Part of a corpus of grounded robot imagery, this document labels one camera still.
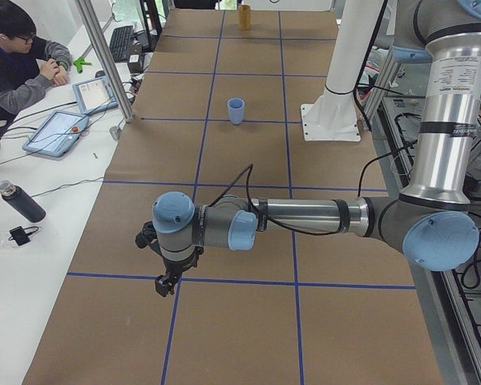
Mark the yellow-brown wooden cup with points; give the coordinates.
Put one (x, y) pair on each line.
(244, 17)

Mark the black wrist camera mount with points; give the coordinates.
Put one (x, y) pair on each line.
(147, 237)

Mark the light blue cup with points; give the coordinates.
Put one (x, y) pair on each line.
(236, 110)

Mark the aluminium frame post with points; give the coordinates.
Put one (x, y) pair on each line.
(101, 49)

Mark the green clamp tool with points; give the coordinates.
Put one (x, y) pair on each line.
(79, 63)

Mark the blue teach pendant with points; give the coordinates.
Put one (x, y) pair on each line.
(57, 134)
(94, 96)

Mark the white central column stand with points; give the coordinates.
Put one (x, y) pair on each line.
(333, 116)

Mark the small black pouch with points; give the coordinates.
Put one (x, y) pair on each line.
(21, 235)

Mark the dark water bottle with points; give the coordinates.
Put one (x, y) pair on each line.
(19, 200)

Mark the small black box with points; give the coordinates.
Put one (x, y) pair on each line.
(135, 63)

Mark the seated person in grey hoodie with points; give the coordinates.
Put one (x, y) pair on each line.
(29, 65)

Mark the near blue teach pendant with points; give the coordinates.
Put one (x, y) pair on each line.
(57, 134)

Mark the black keyboard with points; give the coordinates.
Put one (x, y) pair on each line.
(120, 43)

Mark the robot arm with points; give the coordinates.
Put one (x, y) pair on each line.
(428, 223)

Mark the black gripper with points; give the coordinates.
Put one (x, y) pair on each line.
(179, 265)

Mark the far blue teach pendant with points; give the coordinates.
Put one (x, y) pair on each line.
(94, 96)

